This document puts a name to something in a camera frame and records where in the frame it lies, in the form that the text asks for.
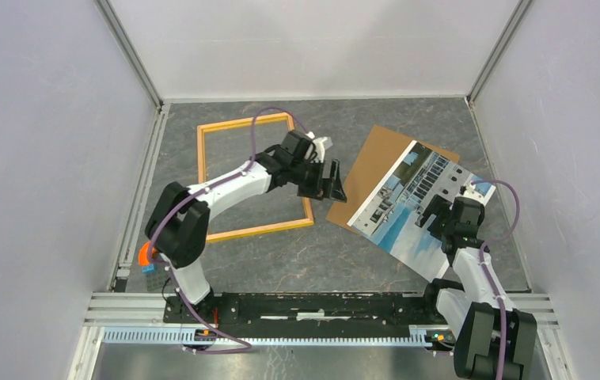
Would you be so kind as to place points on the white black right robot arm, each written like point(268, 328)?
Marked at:
point(494, 338)

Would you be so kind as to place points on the orange curved toy block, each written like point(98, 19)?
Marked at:
point(147, 254)

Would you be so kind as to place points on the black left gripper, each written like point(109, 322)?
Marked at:
point(334, 191)

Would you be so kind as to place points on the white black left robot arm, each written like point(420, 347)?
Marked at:
point(177, 228)

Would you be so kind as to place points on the printed building photo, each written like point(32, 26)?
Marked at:
point(388, 216)

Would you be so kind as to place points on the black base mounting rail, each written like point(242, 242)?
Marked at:
point(309, 315)

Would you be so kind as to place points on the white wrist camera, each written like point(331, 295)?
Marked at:
point(318, 148)
point(470, 192)

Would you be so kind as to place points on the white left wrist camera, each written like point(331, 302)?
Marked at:
point(318, 148)

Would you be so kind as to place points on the grey lego baseplate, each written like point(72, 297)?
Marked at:
point(155, 281)

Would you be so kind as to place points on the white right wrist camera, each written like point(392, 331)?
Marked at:
point(470, 192)

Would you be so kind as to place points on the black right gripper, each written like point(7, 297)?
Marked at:
point(437, 204)

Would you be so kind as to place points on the orange wooden picture frame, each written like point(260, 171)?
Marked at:
point(201, 132)

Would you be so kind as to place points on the aluminium extrusion frame rail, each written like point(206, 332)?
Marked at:
point(124, 336)

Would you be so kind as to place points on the brown cardboard backing board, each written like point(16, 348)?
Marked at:
point(379, 152)

